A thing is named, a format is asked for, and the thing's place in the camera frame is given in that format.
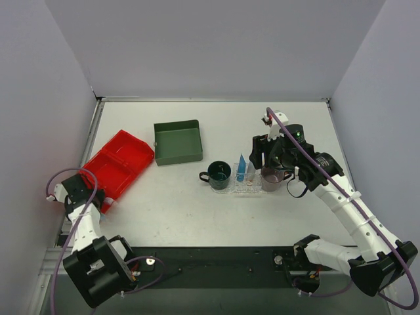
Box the clear textured acrylic holder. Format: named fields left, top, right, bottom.
left=231, top=163, right=264, bottom=194

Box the aluminium frame rail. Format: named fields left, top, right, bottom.
left=39, top=244, right=393, bottom=276

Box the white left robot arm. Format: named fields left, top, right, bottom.
left=62, top=173, right=135, bottom=308

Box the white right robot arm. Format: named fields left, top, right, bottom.
left=249, top=123, right=418, bottom=297

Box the dark green mug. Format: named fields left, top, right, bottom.
left=199, top=161, right=232, bottom=190

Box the clear textured oval tray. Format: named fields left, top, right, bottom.
left=211, top=163, right=280, bottom=195

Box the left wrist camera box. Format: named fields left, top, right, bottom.
left=46, top=183, right=68, bottom=203

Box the red plastic organizer box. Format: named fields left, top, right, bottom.
left=80, top=130, right=154, bottom=213

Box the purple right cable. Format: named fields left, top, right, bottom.
left=266, top=107, right=416, bottom=310

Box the grey mug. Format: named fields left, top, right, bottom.
left=261, top=167, right=291, bottom=192

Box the green plastic tray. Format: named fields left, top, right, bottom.
left=154, top=119, right=203, bottom=166

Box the blue toothpaste tube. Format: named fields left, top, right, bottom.
left=236, top=154, right=247, bottom=182

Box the white orange toothpaste tube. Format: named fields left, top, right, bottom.
left=245, top=161, right=256, bottom=186

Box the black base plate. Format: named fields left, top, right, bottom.
left=94, top=246, right=332, bottom=290

